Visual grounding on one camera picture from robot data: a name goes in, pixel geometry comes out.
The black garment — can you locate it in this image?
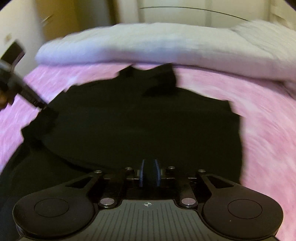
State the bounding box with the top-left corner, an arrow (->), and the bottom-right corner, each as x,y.
0,63 -> 246,209

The person's left hand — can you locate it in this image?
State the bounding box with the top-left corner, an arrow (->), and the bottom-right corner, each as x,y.
0,90 -> 16,110

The white wardrobe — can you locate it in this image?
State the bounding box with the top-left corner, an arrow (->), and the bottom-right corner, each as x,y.
74,0 -> 295,29

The pink floral bed blanket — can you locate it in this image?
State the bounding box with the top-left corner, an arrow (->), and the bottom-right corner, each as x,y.
1,63 -> 295,240

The folded light striped quilt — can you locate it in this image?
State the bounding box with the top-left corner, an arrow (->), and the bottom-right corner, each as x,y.
36,20 -> 295,84

